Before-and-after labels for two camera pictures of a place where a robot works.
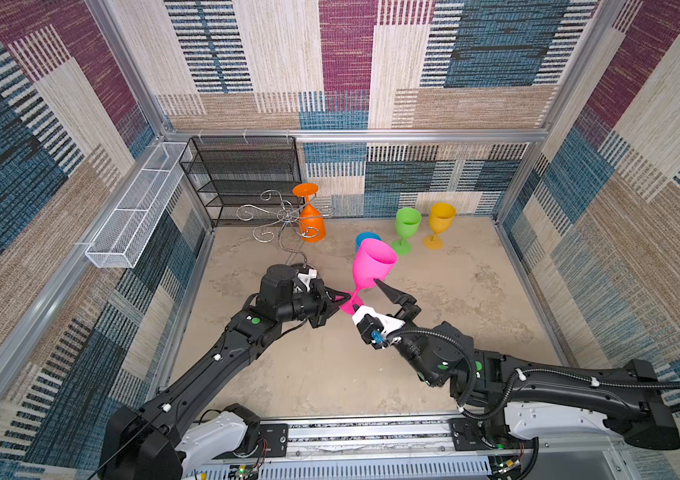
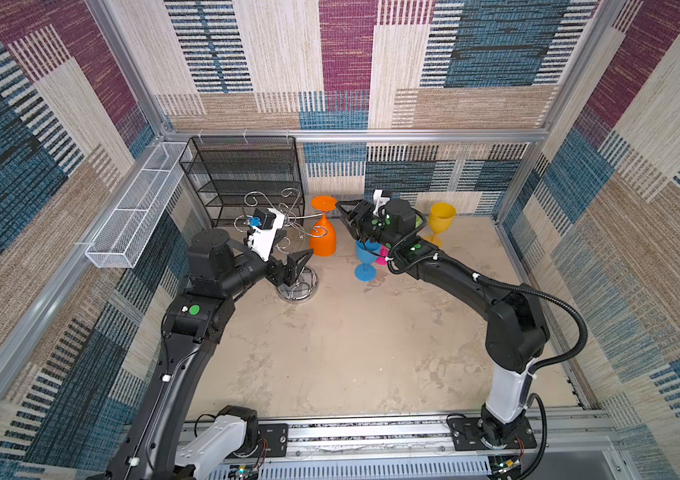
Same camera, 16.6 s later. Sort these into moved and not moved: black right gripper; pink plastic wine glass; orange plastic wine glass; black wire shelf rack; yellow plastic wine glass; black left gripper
Moved: orange plastic wine glass; black left gripper; black right gripper; pink plastic wine glass
Not moved: yellow plastic wine glass; black wire shelf rack
